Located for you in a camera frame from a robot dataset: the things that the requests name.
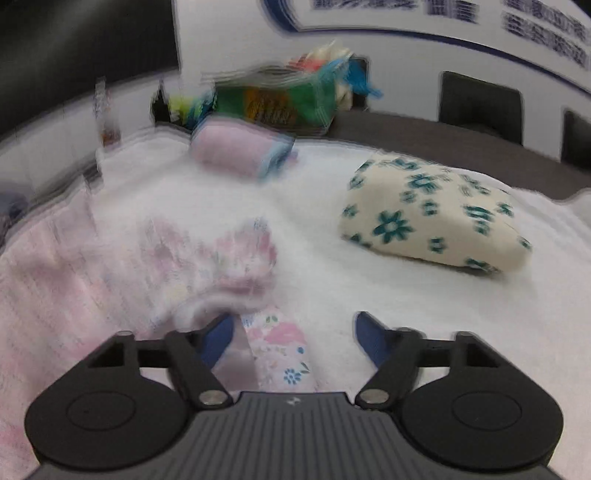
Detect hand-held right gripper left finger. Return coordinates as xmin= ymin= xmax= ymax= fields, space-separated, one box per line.
xmin=85 ymin=313 xmax=235 ymax=409

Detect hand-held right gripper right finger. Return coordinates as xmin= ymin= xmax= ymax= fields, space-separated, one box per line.
xmin=353 ymin=311 xmax=504 ymax=409

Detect pink floral pajama garment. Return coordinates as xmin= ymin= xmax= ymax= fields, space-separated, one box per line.
xmin=0 ymin=198 xmax=319 ymax=480

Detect white fluffy blanket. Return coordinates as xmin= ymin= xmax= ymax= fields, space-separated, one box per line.
xmin=0 ymin=131 xmax=591 ymax=480

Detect cream folded cloth green flowers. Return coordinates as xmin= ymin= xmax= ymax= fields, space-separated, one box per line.
xmin=339 ymin=157 xmax=533 ymax=274

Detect rolled pink cloth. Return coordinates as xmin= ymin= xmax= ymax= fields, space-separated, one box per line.
xmin=190 ymin=115 xmax=298 ymax=180

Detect yellow-green and blue items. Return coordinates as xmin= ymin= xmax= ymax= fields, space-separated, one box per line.
xmin=167 ymin=89 xmax=217 ymax=129

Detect black walkie-talkie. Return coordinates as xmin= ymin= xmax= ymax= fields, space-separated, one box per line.
xmin=150 ymin=83 xmax=172 ymax=124

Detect green fabric bag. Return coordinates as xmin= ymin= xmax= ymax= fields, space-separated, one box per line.
xmin=213 ymin=68 xmax=339 ymax=137

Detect clear bottle orange label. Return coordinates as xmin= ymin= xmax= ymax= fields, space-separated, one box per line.
xmin=93 ymin=78 xmax=122 ymax=147

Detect black office chair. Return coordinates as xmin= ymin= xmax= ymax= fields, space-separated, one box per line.
xmin=560 ymin=109 xmax=591 ymax=166
xmin=438 ymin=71 xmax=525 ymax=143
xmin=348 ymin=56 xmax=371 ymax=112

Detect white soft items in bag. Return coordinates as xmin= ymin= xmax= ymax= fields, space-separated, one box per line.
xmin=285 ymin=41 xmax=355 ymax=75

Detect blue ribbon strap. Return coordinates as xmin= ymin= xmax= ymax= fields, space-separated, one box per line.
xmin=345 ymin=58 xmax=385 ymax=101

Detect blue wall sign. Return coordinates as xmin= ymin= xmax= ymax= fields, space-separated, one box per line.
xmin=261 ymin=0 xmax=591 ymax=95

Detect large black wall screen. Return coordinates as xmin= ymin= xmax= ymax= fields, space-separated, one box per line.
xmin=0 ymin=0 xmax=182 ymax=139

